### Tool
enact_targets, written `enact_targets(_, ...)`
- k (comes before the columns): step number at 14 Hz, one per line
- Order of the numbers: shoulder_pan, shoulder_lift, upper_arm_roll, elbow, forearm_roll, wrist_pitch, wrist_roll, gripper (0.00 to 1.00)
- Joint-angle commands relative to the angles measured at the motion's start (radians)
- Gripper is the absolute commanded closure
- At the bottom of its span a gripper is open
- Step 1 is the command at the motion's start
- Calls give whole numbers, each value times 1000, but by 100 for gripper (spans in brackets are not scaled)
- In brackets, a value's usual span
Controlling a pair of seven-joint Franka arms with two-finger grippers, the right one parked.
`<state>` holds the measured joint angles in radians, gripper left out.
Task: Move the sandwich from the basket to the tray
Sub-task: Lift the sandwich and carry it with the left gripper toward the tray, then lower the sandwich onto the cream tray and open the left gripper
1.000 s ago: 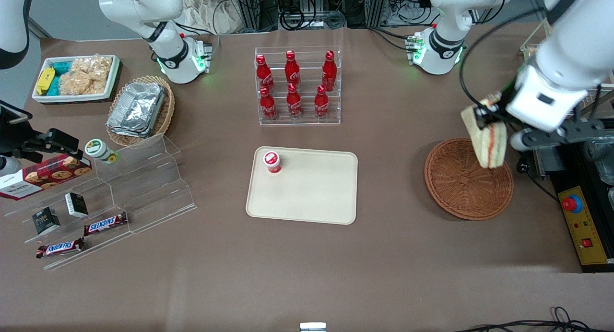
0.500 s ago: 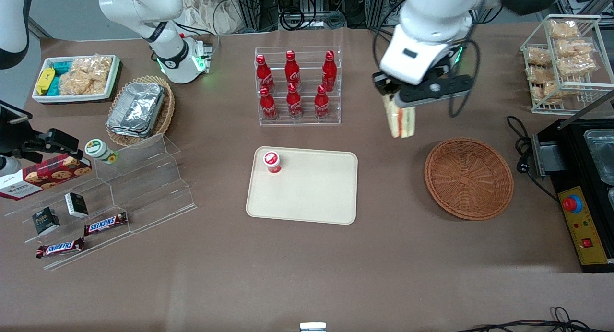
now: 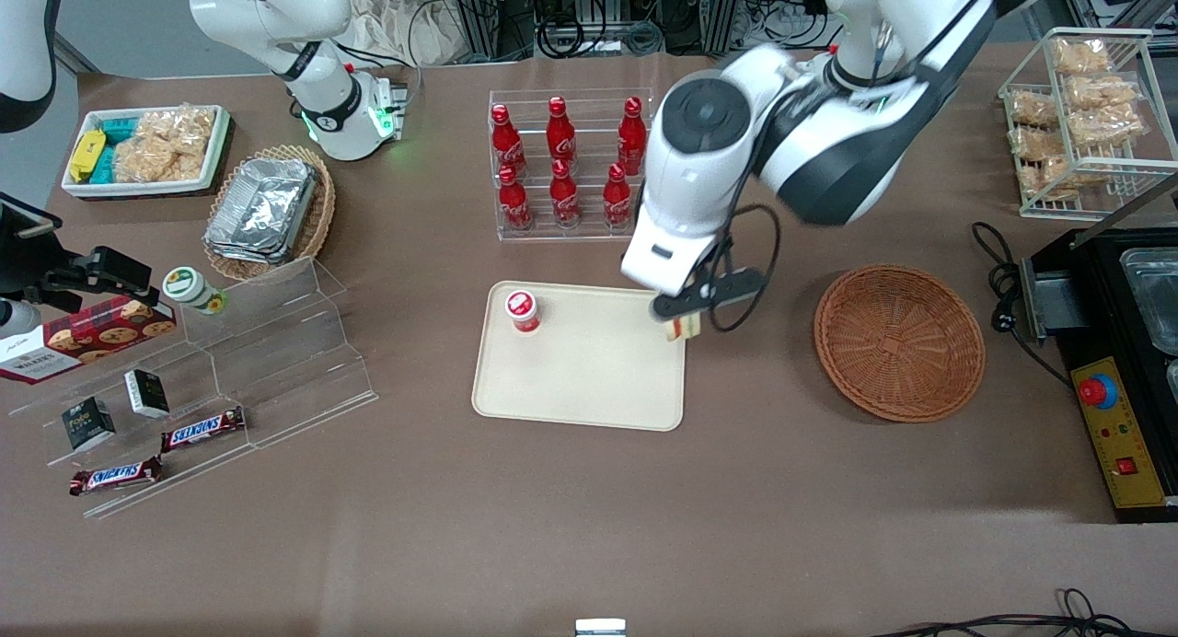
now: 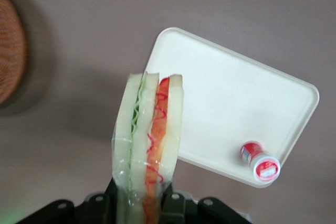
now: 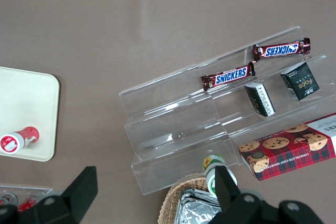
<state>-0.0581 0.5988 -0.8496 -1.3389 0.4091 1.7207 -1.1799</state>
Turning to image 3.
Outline aluminium frame rack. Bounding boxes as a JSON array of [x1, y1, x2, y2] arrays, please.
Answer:
[[442, 0, 746, 60]]

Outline yellow control panel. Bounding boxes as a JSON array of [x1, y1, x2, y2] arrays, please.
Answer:
[[1070, 356, 1170, 509]]

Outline black countertop appliance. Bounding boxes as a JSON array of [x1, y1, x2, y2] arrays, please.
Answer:
[[1022, 172, 1178, 525]]

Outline bagged fried snack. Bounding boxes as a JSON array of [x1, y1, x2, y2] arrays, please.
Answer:
[[1068, 108, 1149, 150], [1009, 89, 1059, 128], [1052, 37, 1112, 75], [1011, 127, 1068, 201], [1066, 74, 1142, 111]]

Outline black box gold print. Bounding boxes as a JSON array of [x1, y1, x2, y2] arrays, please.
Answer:
[[61, 396, 118, 452]]

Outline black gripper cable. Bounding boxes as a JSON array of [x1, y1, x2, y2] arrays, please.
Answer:
[[699, 204, 783, 334]]

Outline beige crumpled cloth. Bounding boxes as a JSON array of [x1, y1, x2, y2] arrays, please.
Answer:
[[345, 0, 461, 67]]

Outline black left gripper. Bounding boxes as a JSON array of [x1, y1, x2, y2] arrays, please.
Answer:
[[652, 267, 768, 343]]

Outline bagged rice cracker snack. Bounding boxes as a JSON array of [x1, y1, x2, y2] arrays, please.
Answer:
[[112, 108, 218, 183]]

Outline black floor cables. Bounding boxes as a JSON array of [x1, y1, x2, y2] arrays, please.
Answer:
[[874, 588, 1178, 637]]

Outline green white yogurt bottle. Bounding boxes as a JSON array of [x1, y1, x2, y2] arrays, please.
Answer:
[[162, 266, 226, 316]]

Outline red tartan cookie box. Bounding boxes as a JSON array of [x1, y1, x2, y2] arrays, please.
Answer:
[[0, 294, 178, 385]]

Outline red white lidded cup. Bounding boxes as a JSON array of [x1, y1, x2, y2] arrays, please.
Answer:
[[504, 289, 542, 334]]

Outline clear acrylic bottle rack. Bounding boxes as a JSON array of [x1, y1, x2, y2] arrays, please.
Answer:
[[488, 87, 656, 244]]

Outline cream plastic tray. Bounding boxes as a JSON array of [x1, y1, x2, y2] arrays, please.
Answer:
[[471, 281, 687, 433]]

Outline brown round wicker basket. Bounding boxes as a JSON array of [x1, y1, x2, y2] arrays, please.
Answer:
[[814, 264, 987, 424]]

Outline Snickers chocolate bar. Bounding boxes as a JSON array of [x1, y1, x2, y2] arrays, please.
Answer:
[[69, 455, 165, 498], [160, 407, 248, 454]]

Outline white rectangular bin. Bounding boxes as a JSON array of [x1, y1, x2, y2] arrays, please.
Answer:
[[61, 104, 233, 201]]

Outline clear acrylic stepped stand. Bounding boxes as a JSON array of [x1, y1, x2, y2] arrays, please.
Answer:
[[7, 255, 380, 520]]

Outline yellow snack pack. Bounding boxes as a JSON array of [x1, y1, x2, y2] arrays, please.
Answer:
[[70, 129, 108, 183]]

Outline black power cable with plug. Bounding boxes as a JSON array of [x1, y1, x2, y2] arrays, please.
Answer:
[[972, 221, 1073, 389]]

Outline red cola bottle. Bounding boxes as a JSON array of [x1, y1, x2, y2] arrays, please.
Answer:
[[491, 103, 527, 178], [603, 162, 633, 230], [618, 96, 647, 173], [498, 165, 534, 233], [547, 96, 577, 164], [549, 158, 581, 230]]

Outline black box white label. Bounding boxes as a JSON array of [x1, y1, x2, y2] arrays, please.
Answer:
[[123, 368, 171, 419]]

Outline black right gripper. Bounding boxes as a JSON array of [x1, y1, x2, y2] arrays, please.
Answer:
[[0, 195, 155, 316]]

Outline steel appliance pan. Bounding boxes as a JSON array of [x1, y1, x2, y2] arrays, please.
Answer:
[[1118, 248, 1178, 357]]

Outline teal snack pack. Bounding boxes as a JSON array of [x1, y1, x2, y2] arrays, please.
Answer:
[[92, 117, 139, 185]]

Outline light wicker basket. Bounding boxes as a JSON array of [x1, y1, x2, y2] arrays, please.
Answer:
[[202, 145, 337, 284]]

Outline white wire basket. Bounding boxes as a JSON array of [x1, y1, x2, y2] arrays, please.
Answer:
[[999, 28, 1178, 221]]

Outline silver foil container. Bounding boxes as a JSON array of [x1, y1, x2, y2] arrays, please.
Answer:
[[204, 156, 320, 262]]

